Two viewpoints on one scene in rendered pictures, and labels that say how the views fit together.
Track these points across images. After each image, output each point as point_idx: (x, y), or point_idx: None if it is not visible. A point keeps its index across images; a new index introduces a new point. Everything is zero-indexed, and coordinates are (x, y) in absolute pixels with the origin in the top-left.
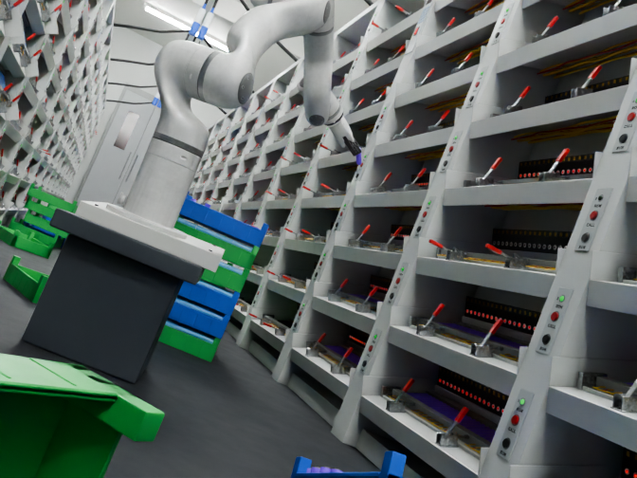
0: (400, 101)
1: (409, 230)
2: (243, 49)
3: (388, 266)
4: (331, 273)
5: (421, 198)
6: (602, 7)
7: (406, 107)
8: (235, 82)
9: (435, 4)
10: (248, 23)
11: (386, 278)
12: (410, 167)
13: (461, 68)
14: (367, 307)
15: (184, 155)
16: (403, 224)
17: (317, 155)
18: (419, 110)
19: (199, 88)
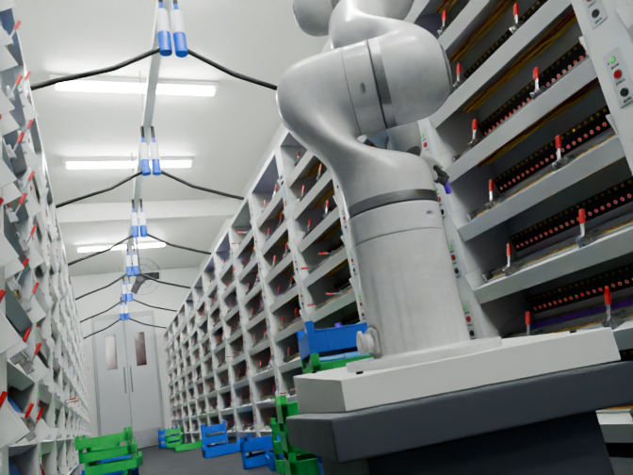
0: (440, 115)
1: (547, 225)
2: (399, 21)
3: (620, 253)
4: (489, 321)
5: (608, 154)
6: None
7: (444, 122)
8: (438, 56)
9: (406, 20)
10: (358, 9)
11: (560, 286)
12: (483, 174)
13: (519, 22)
14: (617, 318)
15: (429, 208)
16: (518, 230)
17: (348, 238)
18: (455, 119)
19: (383, 99)
